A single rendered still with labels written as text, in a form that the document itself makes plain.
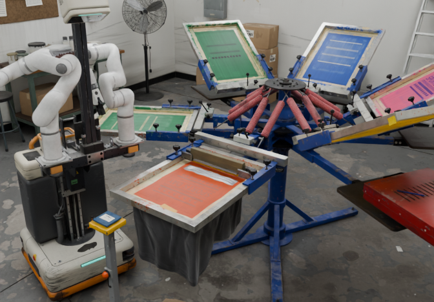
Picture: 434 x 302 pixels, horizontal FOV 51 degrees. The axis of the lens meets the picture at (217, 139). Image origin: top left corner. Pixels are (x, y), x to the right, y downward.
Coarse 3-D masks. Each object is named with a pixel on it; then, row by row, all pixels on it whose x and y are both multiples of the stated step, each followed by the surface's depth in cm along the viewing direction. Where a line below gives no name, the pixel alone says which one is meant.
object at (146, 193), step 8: (208, 168) 280; (168, 176) 270; (200, 176) 271; (152, 184) 261; (160, 184) 261; (136, 192) 252; (144, 192) 252; (152, 192) 252; (152, 200) 245; (160, 200) 245; (168, 200) 245
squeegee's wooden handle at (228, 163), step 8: (192, 152) 283; (200, 152) 279; (208, 152) 277; (200, 160) 281; (208, 160) 278; (216, 160) 274; (224, 160) 270; (232, 160) 267; (232, 168) 268; (240, 168) 265
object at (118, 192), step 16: (176, 160) 285; (240, 160) 285; (144, 176) 263; (112, 192) 246; (240, 192) 247; (144, 208) 234; (160, 208) 230; (224, 208) 236; (176, 224) 223; (192, 224) 218
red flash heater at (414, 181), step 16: (400, 176) 242; (416, 176) 242; (432, 176) 242; (368, 192) 233; (384, 192) 226; (400, 192) 226; (416, 192) 226; (432, 192) 226; (384, 208) 224; (400, 208) 214; (416, 208) 212; (432, 208) 212; (416, 224) 207; (432, 224) 201; (432, 240) 200
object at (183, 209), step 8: (232, 176) 271; (216, 184) 262; (224, 184) 262; (216, 192) 253; (224, 192) 253; (208, 200) 245; (216, 200) 246; (176, 208) 237; (184, 208) 237; (192, 208) 237; (200, 208) 238; (192, 216) 231
